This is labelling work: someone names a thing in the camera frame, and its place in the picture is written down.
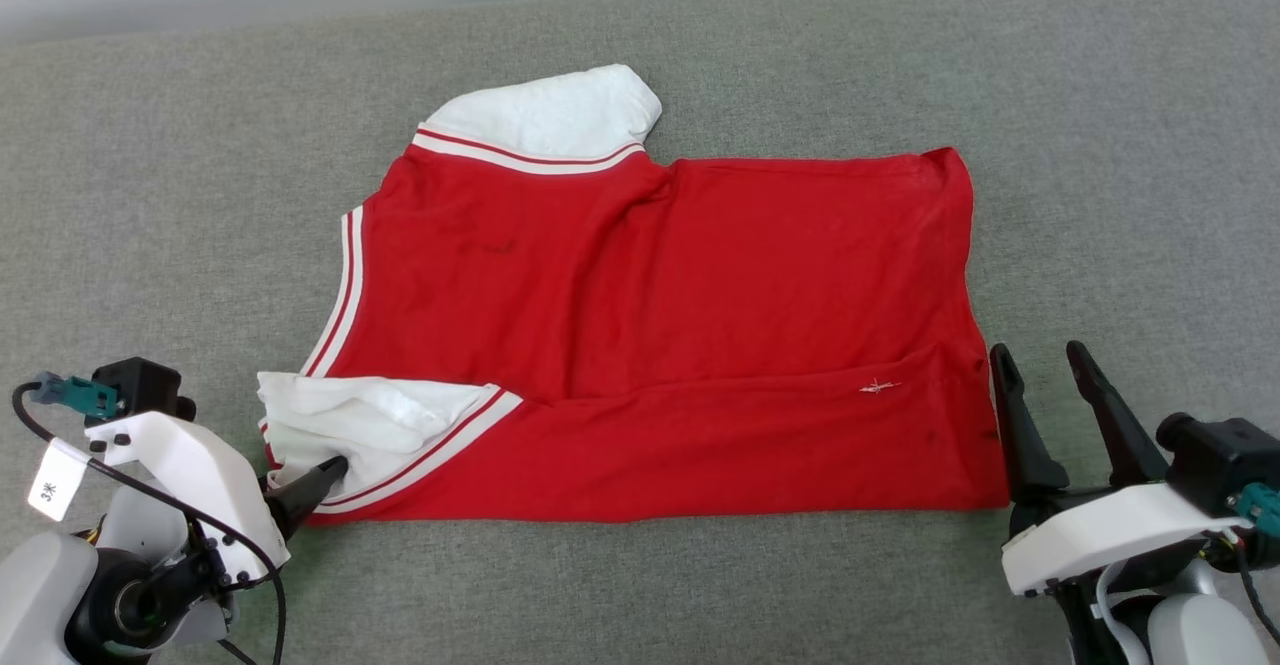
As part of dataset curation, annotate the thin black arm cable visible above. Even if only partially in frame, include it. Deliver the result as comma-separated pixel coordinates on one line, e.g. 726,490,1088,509
1235,543,1280,646
12,382,289,665

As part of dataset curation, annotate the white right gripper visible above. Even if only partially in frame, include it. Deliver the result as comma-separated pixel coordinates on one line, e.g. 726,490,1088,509
988,340,1251,596

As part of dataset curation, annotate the green right cable connector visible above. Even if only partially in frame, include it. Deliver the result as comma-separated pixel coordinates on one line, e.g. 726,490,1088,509
1238,482,1280,538

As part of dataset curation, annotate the green left cable connector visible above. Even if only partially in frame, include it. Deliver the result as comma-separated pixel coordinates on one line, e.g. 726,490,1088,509
30,372,119,418

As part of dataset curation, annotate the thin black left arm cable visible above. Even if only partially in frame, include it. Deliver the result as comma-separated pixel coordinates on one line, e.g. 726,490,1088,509
12,382,289,665

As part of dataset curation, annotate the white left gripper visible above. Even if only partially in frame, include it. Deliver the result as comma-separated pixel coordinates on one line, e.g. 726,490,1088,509
85,411,349,586

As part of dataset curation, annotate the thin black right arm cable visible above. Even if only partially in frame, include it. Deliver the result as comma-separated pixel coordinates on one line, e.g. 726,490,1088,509
1235,543,1280,646

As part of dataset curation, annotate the red garment with white sleeves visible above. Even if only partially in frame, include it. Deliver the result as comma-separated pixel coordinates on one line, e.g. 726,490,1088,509
256,63,1011,526

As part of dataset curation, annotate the green cable connector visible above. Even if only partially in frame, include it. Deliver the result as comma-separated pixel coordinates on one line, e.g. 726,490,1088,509
30,372,119,418
1238,482,1280,538

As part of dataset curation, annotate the white paper cable tag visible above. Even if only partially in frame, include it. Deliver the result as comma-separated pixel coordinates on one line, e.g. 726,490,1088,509
27,438,89,523

